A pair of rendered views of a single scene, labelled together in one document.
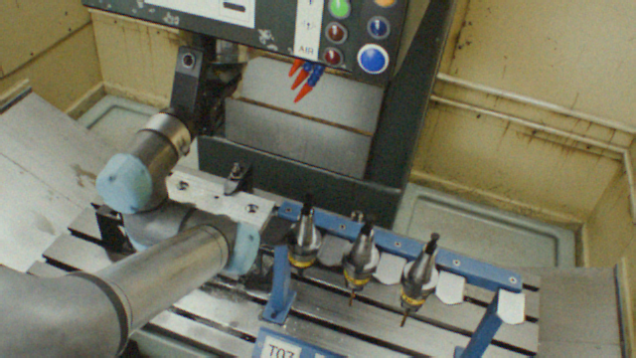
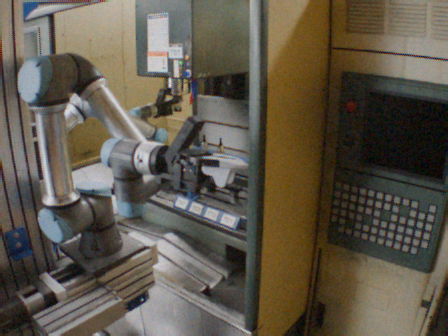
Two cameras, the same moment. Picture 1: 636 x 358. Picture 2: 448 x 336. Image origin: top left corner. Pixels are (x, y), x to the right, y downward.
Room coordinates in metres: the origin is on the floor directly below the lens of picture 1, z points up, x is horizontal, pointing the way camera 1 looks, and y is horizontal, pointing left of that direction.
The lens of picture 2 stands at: (-1.08, -1.02, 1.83)
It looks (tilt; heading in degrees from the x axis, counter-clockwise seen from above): 19 degrees down; 25
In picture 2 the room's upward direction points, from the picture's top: straight up
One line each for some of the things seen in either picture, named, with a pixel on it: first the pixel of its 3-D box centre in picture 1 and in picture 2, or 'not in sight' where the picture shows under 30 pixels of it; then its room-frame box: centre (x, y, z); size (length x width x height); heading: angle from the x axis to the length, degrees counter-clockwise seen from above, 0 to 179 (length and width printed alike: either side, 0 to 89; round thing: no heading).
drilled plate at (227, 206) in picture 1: (204, 221); not in sight; (0.89, 0.27, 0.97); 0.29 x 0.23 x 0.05; 76
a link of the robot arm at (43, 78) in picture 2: not in sight; (55, 151); (-0.41, -0.17, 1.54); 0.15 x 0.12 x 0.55; 1
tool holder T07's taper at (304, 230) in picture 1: (305, 224); not in sight; (0.65, 0.01, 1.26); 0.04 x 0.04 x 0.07
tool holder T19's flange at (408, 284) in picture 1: (419, 278); not in sight; (0.60, -0.20, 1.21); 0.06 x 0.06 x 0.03
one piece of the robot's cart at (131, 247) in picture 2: not in sight; (98, 255); (-0.29, -0.17, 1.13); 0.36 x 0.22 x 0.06; 166
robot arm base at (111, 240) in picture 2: not in sight; (99, 233); (-0.27, -0.17, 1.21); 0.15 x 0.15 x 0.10
